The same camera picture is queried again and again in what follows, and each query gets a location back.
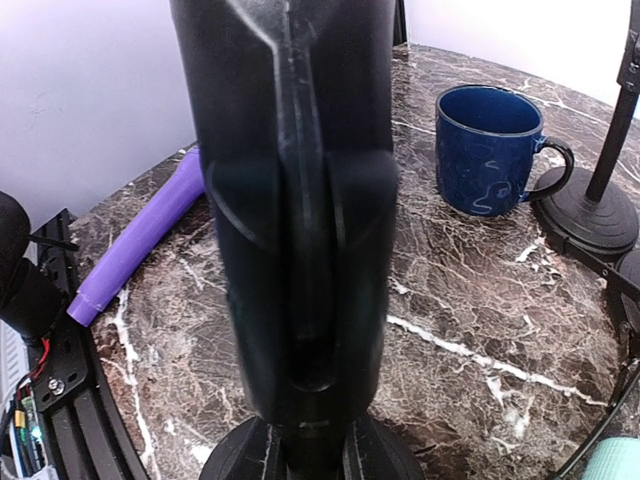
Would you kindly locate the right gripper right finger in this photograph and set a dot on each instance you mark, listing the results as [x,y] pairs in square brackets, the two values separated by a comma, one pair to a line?
[364,454]

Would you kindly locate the black round-base stand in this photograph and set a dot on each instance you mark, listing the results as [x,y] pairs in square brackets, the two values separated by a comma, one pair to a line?
[591,212]
[629,267]
[291,101]

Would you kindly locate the mint green microphone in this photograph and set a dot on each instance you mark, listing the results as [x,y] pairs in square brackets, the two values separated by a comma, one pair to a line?
[615,458]

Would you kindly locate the purple microphone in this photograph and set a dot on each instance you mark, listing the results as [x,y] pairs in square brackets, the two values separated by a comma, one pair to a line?
[138,239]

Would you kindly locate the black front rail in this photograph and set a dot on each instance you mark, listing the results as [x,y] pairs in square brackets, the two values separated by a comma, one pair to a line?
[83,432]

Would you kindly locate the black tripod shock-mount stand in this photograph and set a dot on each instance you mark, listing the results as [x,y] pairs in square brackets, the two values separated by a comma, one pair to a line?
[623,303]

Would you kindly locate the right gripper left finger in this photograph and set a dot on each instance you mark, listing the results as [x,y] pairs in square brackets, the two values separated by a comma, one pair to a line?
[262,455]

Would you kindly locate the dark blue mug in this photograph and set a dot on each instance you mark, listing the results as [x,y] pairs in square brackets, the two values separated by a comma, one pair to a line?
[486,140]

